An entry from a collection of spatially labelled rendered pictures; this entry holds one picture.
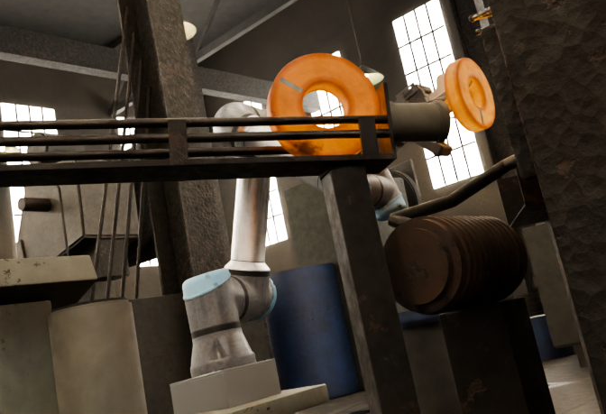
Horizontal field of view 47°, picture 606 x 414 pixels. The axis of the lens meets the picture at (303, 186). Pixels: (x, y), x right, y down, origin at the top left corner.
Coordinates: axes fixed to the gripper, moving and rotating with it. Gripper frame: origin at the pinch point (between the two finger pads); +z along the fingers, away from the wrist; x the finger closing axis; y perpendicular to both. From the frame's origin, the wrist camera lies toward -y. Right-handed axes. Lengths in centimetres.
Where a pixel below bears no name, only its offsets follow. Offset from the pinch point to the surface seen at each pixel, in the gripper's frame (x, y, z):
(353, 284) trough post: -59, -39, -5
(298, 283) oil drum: 219, 60, -245
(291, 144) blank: -62, -19, -3
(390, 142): -53, -23, 6
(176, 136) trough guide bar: -75, -15, -8
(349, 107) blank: -55, -17, 3
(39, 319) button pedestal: -73, -20, -53
